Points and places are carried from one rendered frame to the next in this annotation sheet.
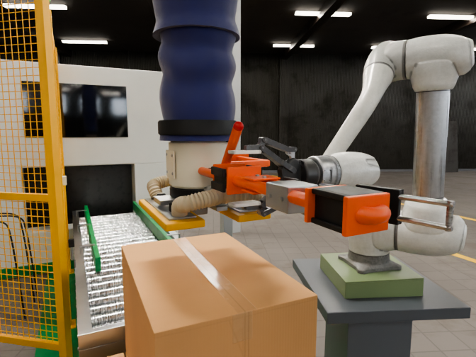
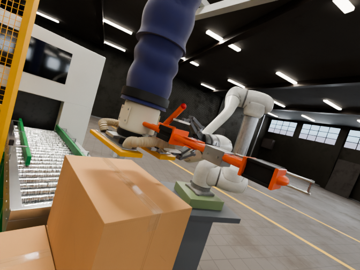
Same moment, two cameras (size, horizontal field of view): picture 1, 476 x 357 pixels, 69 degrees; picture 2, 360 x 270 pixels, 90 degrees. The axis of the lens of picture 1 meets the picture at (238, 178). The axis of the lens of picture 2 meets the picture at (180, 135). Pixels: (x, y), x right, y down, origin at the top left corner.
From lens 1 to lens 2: 0.25 m
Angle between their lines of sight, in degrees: 20
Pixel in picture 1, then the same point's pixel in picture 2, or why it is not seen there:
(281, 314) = (174, 216)
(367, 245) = (203, 181)
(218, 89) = (168, 80)
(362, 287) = (197, 203)
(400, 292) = (212, 207)
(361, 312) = (196, 216)
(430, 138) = (245, 137)
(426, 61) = (254, 102)
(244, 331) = (154, 225)
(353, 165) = (224, 143)
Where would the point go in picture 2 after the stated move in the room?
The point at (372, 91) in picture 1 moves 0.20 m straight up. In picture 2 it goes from (231, 108) to (241, 77)
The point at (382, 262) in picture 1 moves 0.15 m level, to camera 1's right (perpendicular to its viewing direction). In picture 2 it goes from (207, 191) to (223, 194)
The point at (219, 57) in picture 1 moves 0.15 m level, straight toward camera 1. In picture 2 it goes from (174, 63) to (187, 55)
